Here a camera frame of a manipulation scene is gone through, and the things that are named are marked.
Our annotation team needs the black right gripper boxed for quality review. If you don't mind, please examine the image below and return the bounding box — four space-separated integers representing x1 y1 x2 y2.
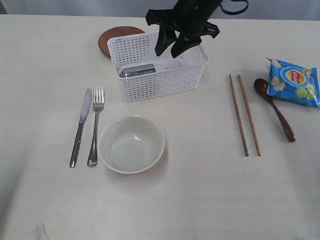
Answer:
145 0 222 58

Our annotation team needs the white perforated plastic basket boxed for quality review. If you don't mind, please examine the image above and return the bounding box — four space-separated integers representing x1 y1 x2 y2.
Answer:
107 32 209 102

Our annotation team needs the brown round wooden plate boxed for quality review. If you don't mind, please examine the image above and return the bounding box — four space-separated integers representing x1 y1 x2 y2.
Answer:
97 25 146 58

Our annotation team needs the stainless steel cup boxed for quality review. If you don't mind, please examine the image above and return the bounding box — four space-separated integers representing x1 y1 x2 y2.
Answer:
119 64 156 78

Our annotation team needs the brown wooden chopstick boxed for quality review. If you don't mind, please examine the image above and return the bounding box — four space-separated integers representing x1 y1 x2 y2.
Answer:
228 74 249 157
237 74 262 157

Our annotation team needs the dark wooden spoon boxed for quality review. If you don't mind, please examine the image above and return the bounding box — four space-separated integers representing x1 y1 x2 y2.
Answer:
253 78 296 143

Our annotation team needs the silver metal table knife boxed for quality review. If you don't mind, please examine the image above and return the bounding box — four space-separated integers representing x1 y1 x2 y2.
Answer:
69 89 92 168

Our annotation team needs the glossy ceramic bowl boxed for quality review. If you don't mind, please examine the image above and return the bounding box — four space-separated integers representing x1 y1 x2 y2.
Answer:
98 115 166 175

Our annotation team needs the blue chips snack bag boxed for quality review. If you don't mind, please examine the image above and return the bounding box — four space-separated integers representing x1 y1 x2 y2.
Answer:
267 58 320 109

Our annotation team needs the silver metal fork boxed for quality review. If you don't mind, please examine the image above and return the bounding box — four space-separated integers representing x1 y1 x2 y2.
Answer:
87 86 105 168

